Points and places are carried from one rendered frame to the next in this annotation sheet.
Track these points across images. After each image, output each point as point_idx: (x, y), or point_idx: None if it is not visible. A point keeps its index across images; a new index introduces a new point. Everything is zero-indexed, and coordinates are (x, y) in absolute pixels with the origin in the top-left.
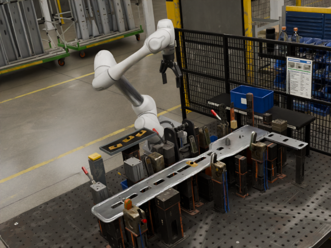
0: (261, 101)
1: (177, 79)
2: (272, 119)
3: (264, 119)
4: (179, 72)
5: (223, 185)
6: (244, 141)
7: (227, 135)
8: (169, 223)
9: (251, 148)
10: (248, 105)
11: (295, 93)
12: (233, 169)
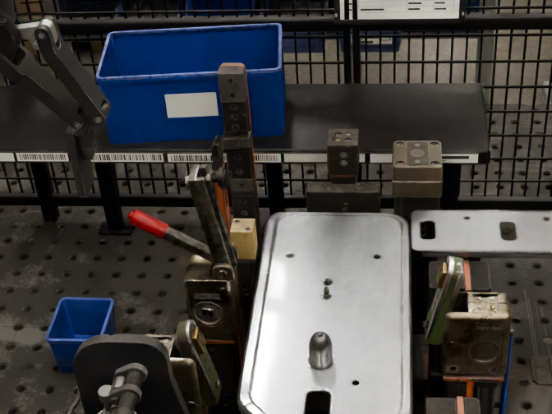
0: (275, 85)
1: (77, 145)
2: (359, 153)
3: (339, 163)
4: (89, 91)
5: None
6: (370, 313)
7: (262, 308)
8: None
9: (448, 338)
10: (232, 122)
11: (383, 10)
12: None
